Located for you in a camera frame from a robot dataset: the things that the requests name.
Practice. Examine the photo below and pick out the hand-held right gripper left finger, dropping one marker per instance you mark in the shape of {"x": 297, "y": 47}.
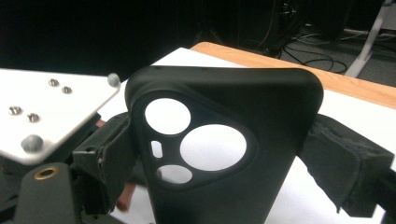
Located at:
{"x": 109, "y": 161}

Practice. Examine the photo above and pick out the wooden table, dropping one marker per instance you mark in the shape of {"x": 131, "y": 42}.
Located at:
{"x": 358, "y": 88}

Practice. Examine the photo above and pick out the black phone case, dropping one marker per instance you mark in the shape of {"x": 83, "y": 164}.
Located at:
{"x": 249, "y": 93}

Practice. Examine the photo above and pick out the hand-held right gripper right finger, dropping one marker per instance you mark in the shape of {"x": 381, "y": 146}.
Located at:
{"x": 342, "y": 161}

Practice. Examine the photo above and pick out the white metal stand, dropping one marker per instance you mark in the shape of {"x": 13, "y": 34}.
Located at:
{"x": 369, "y": 43}

